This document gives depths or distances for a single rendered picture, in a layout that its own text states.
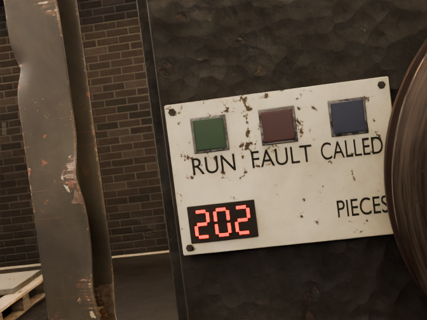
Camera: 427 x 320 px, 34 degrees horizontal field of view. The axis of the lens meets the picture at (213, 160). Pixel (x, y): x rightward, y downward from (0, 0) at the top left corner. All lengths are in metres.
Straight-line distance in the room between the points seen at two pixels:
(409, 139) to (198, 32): 0.30
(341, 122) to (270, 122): 0.08
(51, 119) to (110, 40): 3.70
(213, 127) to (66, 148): 2.61
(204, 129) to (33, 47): 2.69
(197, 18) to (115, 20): 6.22
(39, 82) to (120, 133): 3.62
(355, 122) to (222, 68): 0.17
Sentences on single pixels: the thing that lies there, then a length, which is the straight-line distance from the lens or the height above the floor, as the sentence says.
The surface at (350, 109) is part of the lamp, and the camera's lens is 0.81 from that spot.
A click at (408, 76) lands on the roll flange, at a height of 1.23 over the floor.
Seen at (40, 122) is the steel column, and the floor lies 1.32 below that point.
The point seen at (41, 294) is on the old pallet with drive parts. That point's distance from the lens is 5.88.
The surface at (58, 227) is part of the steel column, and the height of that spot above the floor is 0.81.
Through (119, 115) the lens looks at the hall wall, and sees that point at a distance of 7.01.
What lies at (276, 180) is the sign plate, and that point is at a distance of 0.82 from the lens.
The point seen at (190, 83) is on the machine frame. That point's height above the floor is 1.26.
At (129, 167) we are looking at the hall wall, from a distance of 7.00.
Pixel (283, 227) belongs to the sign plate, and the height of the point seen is 1.08.
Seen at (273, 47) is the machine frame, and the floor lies 1.29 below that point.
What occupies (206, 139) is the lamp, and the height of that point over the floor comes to 1.19.
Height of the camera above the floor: 1.21
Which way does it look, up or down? 3 degrees down
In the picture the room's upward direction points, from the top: 7 degrees counter-clockwise
